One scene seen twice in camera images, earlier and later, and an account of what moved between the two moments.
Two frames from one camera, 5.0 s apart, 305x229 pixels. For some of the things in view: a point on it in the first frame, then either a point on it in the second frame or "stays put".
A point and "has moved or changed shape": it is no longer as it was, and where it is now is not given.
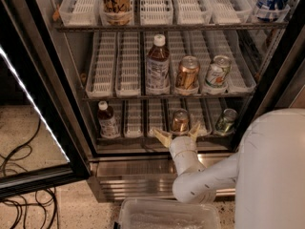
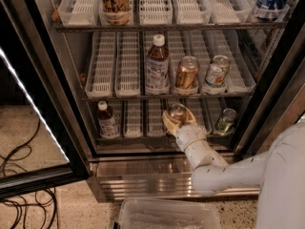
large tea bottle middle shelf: [158, 67] stays put
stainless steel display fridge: [133, 58] stays put
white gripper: [181, 143] -> [190, 135]
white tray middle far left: [101, 80] stays put
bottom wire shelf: [155, 140] stays put
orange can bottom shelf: [180, 121] has moved or changed shape
